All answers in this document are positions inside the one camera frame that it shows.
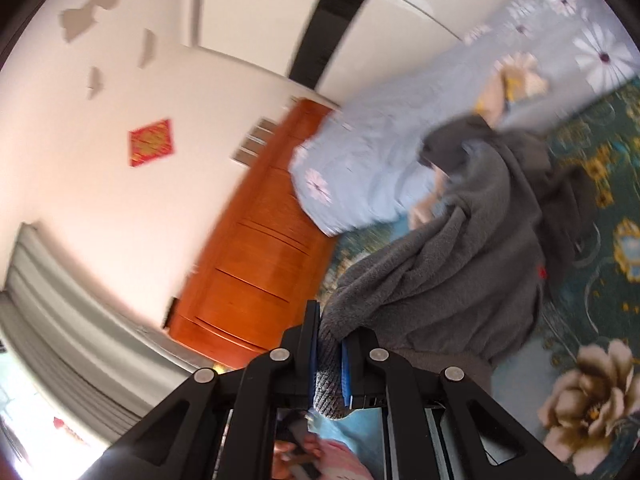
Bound grey fleece sweatshirt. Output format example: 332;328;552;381
314;115;551;419

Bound person's hand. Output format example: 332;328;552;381
271;434;323;479

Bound pink bed sheet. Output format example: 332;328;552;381
303;434;373;480

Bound grey curtain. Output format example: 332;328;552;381
1;224;209;442

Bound orange wooden door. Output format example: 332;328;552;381
168;100;335;368

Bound teal floral bed blanket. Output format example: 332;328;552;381
309;77;640;480

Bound light blue floral pillow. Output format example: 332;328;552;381
288;0;639;236

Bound dark grey trousers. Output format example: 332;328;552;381
508;130;597;290

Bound white wardrobe with black strip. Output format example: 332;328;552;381
183;0;504;103

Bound red square wall decoration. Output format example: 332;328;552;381
129;118;174;167

